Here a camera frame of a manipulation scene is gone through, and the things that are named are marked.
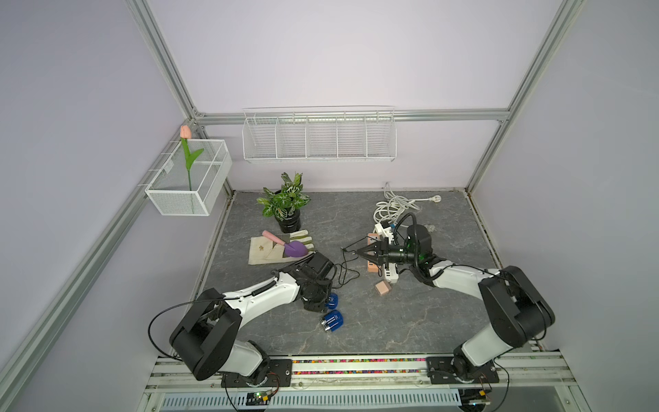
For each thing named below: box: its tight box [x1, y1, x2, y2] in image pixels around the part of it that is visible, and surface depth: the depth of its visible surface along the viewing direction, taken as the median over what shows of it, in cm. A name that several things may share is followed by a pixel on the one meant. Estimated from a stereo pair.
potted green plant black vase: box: [256, 171, 312, 234], surface depth 88 cm
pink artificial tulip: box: [179, 125, 205, 192], surface depth 85 cm
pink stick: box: [261, 230, 286, 246], surface depth 104 cm
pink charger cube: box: [374, 279, 392, 297], surface depth 90 cm
